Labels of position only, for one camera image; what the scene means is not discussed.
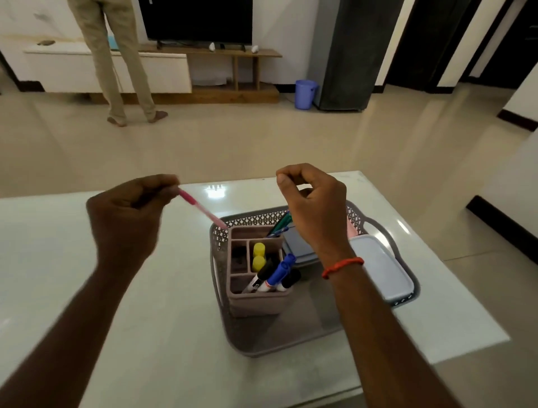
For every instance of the person's right hand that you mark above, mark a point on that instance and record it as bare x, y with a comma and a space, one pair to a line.
323, 210

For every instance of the person's left hand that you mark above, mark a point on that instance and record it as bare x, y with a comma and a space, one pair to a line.
122, 218

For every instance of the person's left thumb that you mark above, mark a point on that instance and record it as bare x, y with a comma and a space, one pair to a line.
162, 196

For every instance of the person's right thumb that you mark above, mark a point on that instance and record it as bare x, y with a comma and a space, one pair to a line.
286, 195

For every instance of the pink pen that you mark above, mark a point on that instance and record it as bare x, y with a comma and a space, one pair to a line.
206, 212

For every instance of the person's right forearm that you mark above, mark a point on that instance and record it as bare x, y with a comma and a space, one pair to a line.
378, 336

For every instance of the person's left forearm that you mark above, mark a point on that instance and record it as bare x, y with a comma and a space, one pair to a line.
71, 332

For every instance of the green pen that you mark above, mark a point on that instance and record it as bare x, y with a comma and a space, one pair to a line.
280, 223

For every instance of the blue pen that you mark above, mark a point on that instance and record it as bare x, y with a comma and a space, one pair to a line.
279, 232

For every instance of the small light blue box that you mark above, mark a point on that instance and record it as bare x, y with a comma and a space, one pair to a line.
298, 248

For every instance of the yellow capped marker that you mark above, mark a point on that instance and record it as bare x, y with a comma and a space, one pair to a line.
258, 263
259, 249

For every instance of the pink item in basket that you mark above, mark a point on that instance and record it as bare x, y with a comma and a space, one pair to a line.
351, 229

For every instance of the blue capped marker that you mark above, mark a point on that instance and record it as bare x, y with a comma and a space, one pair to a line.
278, 273

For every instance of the black capped marker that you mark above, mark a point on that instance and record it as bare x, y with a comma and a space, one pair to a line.
262, 275
291, 278

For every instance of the red thread wristband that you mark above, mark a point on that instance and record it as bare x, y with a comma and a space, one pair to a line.
342, 265

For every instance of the blue plastic bucket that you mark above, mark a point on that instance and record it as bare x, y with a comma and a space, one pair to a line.
305, 94

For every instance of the mauve desk organizer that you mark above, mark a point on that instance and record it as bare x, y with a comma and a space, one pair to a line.
260, 300

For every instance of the large light blue box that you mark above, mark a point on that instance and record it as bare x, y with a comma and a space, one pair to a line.
382, 269

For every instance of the wooden television stand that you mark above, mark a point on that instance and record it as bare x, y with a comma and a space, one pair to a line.
235, 84

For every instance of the grey plastic basket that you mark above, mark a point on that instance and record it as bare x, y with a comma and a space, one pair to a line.
311, 319

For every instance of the white cabinet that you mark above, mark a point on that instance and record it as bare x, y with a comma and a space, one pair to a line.
67, 71

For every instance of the grey refrigerator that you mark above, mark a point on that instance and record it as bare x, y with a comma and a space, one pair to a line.
357, 50

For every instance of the black television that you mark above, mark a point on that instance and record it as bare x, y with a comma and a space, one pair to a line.
197, 19

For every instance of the dark wooden door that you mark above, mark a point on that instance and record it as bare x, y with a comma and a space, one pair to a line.
424, 42

